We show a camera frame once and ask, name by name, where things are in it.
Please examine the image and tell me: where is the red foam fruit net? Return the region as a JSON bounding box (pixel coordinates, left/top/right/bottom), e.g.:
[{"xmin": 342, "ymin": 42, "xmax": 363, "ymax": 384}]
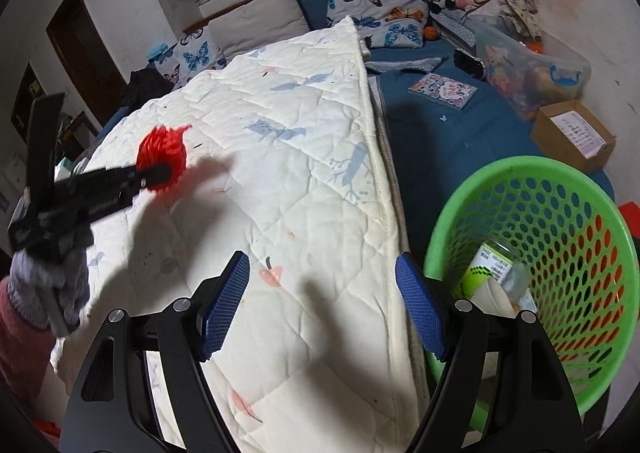
[{"xmin": 136, "ymin": 125, "xmax": 191, "ymax": 192}]

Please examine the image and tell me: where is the green plastic mesh basket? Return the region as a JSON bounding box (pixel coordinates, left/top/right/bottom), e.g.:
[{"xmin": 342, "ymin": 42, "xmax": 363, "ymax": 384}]
[{"xmin": 424, "ymin": 156, "xmax": 639, "ymax": 414}]

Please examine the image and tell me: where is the grey gloved left hand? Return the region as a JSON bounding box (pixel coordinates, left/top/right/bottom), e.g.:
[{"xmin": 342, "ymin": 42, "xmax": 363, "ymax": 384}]
[{"xmin": 6, "ymin": 227, "xmax": 93, "ymax": 338}]

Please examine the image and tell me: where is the grey plain pillow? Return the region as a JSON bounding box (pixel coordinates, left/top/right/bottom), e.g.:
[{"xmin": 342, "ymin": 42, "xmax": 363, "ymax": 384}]
[{"xmin": 207, "ymin": 0, "xmax": 310, "ymax": 59}]

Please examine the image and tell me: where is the black small device on bed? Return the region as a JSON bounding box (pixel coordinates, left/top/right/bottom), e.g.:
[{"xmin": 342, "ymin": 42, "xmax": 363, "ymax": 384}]
[{"xmin": 454, "ymin": 48, "xmax": 486, "ymax": 80}]

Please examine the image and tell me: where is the butterfly print pillow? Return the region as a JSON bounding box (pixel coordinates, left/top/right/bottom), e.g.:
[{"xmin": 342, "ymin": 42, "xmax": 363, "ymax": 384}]
[
  {"xmin": 326, "ymin": 0, "xmax": 430, "ymax": 48},
  {"xmin": 150, "ymin": 26, "xmax": 228, "ymax": 89}
]

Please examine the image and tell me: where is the brown cardboard box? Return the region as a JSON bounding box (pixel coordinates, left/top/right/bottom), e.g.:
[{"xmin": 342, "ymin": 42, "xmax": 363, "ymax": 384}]
[{"xmin": 530, "ymin": 100, "xmax": 616, "ymax": 174}]

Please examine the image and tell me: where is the dark wooden door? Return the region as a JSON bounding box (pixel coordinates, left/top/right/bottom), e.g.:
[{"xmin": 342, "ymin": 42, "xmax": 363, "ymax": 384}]
[{"xmin": 46, "ymin": 0, "xmax": 126, "ymax": 126}]

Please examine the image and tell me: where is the white quilted table cover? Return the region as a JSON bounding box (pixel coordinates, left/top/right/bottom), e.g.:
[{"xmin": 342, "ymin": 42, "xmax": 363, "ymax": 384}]
[{"xmin": 51, "ymin": 19, "xmax": 427, "ymax": 452}]

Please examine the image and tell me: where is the red plastic stool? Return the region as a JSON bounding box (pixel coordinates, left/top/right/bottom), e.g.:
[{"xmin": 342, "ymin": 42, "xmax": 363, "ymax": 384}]
[{"xmin": 618, "ymin": 202, "xmax": 640, "ymax": 227}]

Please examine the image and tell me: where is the colourful picture book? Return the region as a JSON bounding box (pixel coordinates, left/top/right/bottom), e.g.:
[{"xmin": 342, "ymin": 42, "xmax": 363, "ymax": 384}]
[{"xmin": 408, "ymin": 73, "xmax": 477, "ymax": 110}]

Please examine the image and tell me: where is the clear plastic storage bin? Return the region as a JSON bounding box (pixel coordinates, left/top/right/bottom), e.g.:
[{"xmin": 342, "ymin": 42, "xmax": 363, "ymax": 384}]
[{"xmin": 471, "ymin": 16, "xmax": 591, "ymax": 121}]

